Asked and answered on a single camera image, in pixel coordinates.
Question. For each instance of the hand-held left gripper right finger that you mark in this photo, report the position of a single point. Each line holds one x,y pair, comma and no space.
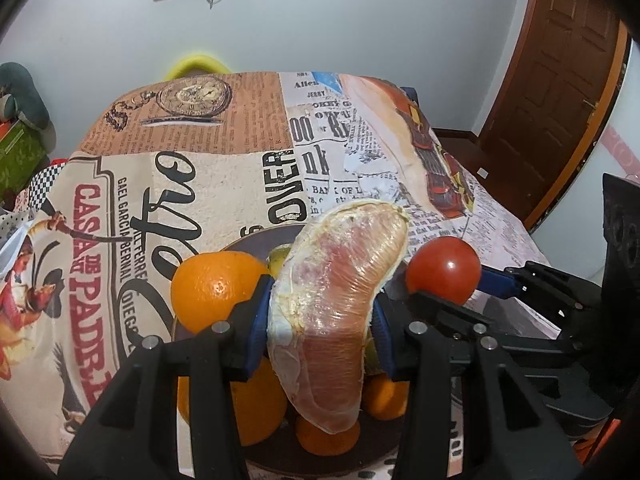
387,340

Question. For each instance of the large orange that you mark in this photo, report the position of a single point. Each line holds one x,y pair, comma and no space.
255,405
215,287

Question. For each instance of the red tomato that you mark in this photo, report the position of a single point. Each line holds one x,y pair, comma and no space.
442,270

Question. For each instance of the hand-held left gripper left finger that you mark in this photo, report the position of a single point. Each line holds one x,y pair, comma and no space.
245,330

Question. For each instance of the black white checkered cloth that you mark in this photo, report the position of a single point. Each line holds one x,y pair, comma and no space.
42,182

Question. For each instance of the green patterned storage box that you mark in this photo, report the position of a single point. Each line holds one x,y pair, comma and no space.
17,157

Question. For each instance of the brown wooden door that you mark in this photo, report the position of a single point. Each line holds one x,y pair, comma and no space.
555,85

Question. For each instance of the white heart print wardrobe door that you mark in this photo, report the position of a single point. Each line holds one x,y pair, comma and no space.
615,150

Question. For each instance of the small tangerine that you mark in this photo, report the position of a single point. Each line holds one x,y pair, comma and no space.
385,397
325,440

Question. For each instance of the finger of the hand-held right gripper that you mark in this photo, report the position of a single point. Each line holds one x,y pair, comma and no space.
502,282
440,310

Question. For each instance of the newspaper print tablecloth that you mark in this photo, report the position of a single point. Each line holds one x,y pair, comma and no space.
210,180

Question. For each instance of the grey round plate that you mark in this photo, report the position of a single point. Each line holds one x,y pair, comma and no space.
320,460

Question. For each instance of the grey plush toy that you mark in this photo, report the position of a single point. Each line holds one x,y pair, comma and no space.
22,95

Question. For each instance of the pomelo segment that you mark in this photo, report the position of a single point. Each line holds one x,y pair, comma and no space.
335,300

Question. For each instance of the dark blue chair back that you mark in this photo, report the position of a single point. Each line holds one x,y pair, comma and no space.
412,94

